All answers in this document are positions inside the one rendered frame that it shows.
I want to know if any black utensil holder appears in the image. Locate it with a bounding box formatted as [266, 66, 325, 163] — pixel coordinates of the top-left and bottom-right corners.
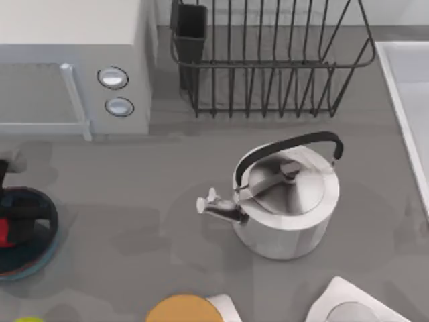
[170, 0, 209, 91]

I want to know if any white flat block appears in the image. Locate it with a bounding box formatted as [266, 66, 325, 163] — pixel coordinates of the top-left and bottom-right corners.
[205, 293, 243, 322]

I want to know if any white square plate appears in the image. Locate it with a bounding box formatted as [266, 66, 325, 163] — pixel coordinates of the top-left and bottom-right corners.
[306, 276, 414, 322]

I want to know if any small round microwave knob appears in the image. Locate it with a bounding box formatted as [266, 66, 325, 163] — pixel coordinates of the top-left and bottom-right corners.
[104, 97, 135, 119]

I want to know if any silver kettle with black handle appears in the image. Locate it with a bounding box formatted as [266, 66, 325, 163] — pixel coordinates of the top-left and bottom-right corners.
[196, 131, 345, 261]

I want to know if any dark wire dish rack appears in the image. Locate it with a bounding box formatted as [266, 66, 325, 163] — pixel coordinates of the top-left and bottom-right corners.
[169, 0, 377, 119]

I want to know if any microwave door handle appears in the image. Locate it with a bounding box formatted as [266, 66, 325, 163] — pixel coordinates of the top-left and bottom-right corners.
[60, 63, 93, 142]

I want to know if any dark bowl with blue rim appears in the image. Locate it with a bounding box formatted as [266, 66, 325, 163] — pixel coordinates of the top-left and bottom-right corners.
[0, 186, 60, 282]

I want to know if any grey round dish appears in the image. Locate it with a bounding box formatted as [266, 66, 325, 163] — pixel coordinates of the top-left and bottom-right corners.
[324, 301, 389, 322]

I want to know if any large round microwave knob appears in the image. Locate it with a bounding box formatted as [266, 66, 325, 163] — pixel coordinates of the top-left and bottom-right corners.
[97, 66, 130, 91]

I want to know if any pale microwave oven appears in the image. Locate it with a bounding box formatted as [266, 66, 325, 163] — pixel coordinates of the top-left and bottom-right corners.
[0, 0, 158, 142]

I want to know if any orange round disc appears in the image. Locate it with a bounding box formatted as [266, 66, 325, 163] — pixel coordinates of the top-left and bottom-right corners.
[145, 294, 225, 322]

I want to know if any red and black object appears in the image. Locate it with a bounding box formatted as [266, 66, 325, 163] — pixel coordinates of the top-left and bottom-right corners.
[0, 197, 52, 250]

